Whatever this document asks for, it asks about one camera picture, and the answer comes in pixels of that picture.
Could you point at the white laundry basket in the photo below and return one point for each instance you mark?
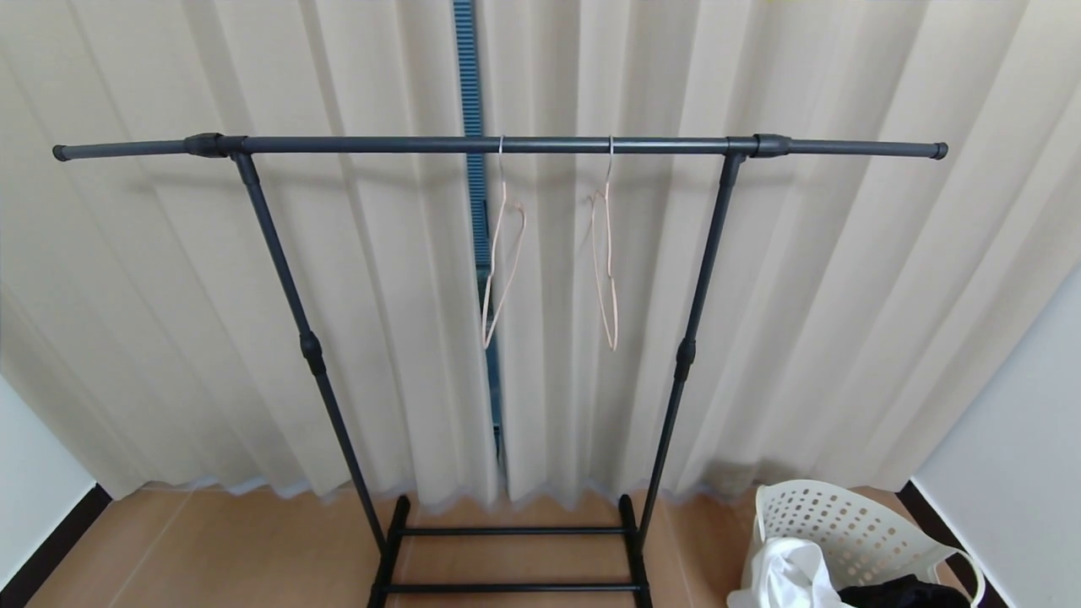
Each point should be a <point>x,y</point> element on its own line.
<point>844,523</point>

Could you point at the white printed t-shirt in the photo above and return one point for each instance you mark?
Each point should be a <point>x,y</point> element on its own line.
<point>785,574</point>

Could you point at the black clothes rack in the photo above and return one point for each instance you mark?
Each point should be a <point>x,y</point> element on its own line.
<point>507,145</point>

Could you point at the pink clothes hanger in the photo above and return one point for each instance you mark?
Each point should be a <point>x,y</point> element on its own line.
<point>614,342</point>
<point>486,338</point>

